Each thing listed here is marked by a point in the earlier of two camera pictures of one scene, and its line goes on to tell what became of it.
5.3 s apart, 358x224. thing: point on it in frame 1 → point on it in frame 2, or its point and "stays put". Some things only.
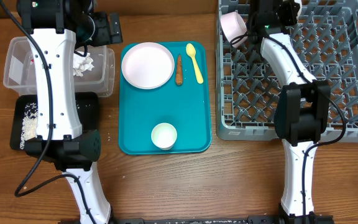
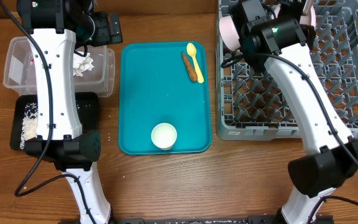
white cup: [164, 135] stays put
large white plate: [148, 65] → [307, 18]
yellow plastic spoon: [191, 51] stays put
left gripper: [105, 37] stays put
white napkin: [82, 63] stays put
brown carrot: [179, 76] → [192, 74]
